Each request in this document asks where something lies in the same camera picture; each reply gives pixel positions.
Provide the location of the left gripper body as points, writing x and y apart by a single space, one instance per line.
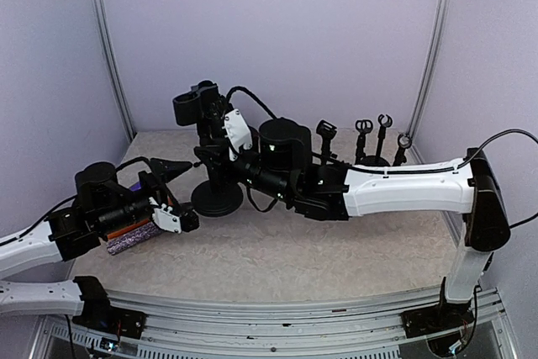
155 187

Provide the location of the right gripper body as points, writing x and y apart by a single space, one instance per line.
225 177

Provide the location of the purple microphone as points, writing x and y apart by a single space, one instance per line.
135 187

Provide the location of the rhinestone silver microphone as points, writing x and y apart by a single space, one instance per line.
133 237

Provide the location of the black stand of rhinestone microphone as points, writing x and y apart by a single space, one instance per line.
204 107

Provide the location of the black stand of orange microphone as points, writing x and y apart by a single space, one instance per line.
327 132

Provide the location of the black stand of pink microphone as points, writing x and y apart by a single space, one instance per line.
363 128

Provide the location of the black stand of purple microphone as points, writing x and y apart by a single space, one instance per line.
385 122

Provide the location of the black stand of teal microphone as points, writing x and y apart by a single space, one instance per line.
404 142

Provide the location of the orange microphone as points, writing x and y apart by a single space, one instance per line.
142 221

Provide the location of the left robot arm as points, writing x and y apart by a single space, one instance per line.
81 223

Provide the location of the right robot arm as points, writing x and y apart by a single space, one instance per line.
279 161

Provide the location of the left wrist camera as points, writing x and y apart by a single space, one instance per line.
175 220

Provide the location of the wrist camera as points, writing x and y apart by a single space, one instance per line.
238 133
175 220

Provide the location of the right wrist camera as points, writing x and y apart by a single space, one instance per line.
238 133

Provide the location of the front aluminium rail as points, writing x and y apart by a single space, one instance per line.
174 328

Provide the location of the right aluminium frame post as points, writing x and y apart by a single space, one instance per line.
441 11

